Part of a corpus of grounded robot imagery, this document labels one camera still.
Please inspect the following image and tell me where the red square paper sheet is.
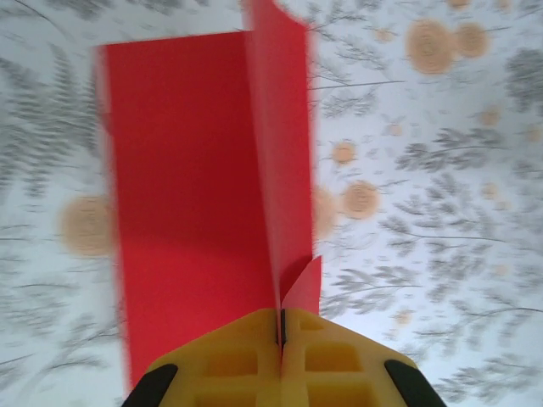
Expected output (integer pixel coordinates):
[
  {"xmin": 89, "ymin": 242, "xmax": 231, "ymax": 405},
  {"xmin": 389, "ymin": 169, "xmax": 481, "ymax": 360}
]
[{"xmin": 91, "ymin": 0, "xmax": 324, "ymax": 393}]

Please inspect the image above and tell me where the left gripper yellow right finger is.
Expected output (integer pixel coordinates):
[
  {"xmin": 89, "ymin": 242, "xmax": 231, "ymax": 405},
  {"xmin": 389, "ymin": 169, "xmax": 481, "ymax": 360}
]
[{"xmin": 281, "ymin": 308, "xmax": 445, "ymax": 407}]

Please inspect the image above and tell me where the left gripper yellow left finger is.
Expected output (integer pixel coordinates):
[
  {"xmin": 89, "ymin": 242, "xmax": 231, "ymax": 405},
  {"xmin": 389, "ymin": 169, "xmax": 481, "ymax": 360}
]
[{"xmin": 121, "ymin": 308, "xmax": 284, "ymax": 407}]

